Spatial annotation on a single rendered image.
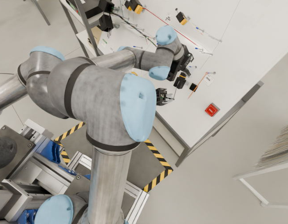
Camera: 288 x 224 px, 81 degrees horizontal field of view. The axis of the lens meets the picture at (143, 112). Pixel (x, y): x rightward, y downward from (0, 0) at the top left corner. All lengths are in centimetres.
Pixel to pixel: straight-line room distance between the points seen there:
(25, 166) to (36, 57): 60
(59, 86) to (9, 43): 363
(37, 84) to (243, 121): 218
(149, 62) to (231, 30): 48
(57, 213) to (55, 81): 39
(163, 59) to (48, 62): 39
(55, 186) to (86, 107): 72
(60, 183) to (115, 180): 60
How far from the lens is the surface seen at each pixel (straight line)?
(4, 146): 99
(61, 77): 33
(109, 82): 29
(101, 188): 41
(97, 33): 188
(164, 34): 68
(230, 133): 224
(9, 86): 78
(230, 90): 96
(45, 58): 66
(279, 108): 270
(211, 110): 97
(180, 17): 103
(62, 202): 59
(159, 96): 89
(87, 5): 170
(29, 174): 106
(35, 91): 61
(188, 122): 107
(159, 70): 65
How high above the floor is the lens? 193
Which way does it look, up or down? 62 degrees down
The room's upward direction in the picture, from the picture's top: 7 degrees counter-clockwise
